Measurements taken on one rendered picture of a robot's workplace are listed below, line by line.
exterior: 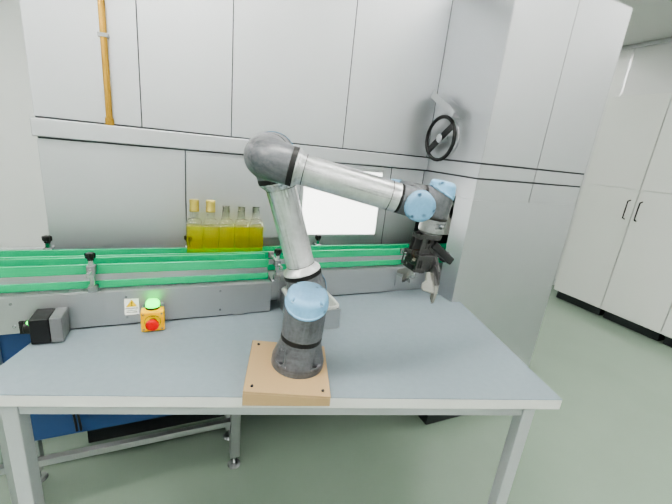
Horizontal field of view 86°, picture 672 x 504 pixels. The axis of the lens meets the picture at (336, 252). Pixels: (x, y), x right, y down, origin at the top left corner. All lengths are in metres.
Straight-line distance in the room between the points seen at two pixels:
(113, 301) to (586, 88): 2.14
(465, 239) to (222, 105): 1.18
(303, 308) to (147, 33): 1.12
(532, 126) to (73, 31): 1.78
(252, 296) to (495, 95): 1.26
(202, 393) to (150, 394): 0.13
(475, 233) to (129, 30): 1.56
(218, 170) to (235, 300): 0.53
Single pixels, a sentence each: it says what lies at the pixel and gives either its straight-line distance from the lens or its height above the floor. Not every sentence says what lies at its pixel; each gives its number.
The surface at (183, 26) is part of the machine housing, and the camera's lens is 1.61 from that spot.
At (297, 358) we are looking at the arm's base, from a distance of 1.01.
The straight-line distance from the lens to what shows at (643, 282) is 4.38.
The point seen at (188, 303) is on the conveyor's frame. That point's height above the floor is 0.81.
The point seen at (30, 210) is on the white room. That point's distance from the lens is 4.81.
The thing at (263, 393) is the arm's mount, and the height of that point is 0.79.
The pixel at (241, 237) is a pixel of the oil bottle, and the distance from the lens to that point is 1.46.
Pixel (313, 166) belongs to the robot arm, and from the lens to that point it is 0.86.
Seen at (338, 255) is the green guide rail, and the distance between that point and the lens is 1.60.
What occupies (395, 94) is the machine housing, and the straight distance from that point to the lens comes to 1.86.
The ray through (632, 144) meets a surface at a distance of 4.49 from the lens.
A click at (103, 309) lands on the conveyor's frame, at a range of 1.41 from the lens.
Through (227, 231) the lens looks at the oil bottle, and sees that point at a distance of 1.45.
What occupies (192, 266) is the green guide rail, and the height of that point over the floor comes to 0.95.
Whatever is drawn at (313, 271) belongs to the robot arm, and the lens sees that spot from 1.06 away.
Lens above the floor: 1.40
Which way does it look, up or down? 16 degrees down
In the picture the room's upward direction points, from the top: 6 degrees clockwise
